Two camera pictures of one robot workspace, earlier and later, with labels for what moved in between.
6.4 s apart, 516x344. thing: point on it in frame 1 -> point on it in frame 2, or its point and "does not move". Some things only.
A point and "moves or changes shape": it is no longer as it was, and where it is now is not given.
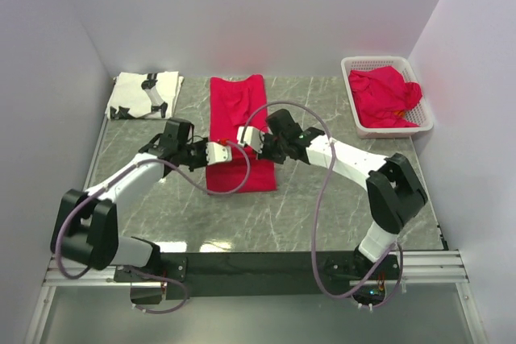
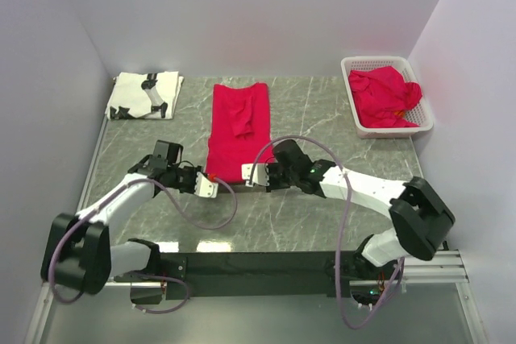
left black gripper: x=203 y=163 -> x=191 y=190
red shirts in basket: x=380 y=96 does not move
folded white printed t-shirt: x=144 y=96 does not move
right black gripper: x=264 y=155 -> x=272 y=186
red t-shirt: x=236 y=103 moves or changes shape
